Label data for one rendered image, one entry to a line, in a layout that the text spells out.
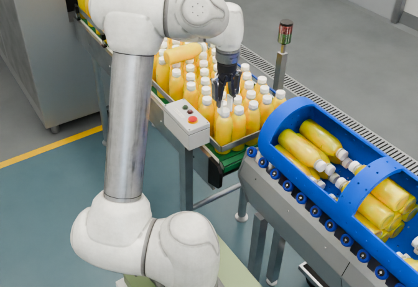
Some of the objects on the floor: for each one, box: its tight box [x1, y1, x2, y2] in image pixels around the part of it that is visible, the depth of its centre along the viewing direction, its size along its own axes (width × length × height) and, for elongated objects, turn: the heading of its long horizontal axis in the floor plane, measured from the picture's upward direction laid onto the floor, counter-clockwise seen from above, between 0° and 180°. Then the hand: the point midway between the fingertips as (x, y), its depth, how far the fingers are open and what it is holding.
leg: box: [248, 212, 268, 282], centre depth 231 cm, size 6×6×63 cm
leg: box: [266, 228, 286, 286], centre depth 238 cm, size 6×6×63 cm
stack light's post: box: [272, 51, 288, 92], centre depth 264 cm, size 4×4×110 cm
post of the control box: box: [180, 142, 193, 212], centre depth 228 cm, size 4×4×100 cm
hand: (224, 104), depth 187 cm, fingers closed on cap, 4 cm apart
